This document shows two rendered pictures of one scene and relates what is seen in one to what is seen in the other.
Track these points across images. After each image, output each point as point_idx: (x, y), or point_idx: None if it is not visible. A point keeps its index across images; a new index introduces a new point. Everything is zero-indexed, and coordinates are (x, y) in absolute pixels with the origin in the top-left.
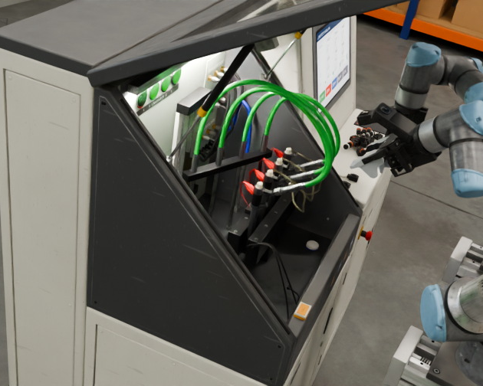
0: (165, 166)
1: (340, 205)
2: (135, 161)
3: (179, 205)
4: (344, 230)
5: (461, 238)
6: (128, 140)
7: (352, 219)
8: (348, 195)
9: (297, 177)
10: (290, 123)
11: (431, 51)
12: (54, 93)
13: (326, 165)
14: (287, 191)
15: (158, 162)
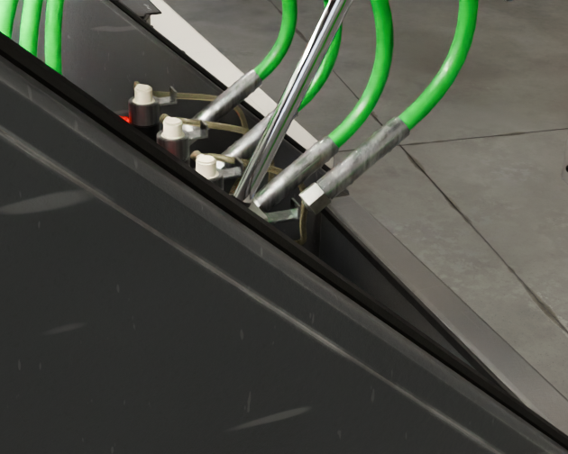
0: (277, 249)
1: (292, 192)
2: (103, 320)
3: (392, 404)
4: (378, 240)
5: None
6: (32, 214)
7: (348, 207)
8: (302, 153)
9: (248, 148)
10: (87, 15)
11: None
12: None
13: (388, 46)
14: (352, 179)
15: (251, 248)
